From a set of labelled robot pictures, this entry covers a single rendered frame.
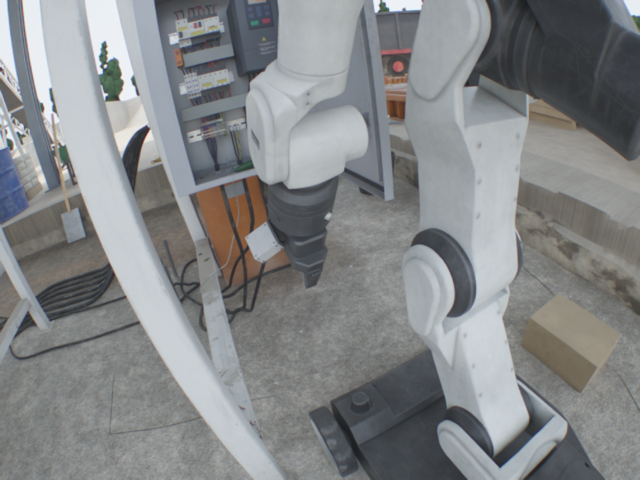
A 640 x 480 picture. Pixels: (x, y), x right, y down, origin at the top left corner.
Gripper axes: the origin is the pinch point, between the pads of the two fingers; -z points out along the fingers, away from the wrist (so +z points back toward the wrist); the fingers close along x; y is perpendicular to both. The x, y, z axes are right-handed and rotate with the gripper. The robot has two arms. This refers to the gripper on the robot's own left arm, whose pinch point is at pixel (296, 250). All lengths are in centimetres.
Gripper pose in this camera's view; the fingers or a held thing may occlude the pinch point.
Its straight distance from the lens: 54.1
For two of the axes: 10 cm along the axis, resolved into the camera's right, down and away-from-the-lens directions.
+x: -4.6, -7.7, 4.4
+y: -8.8, 3.5, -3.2
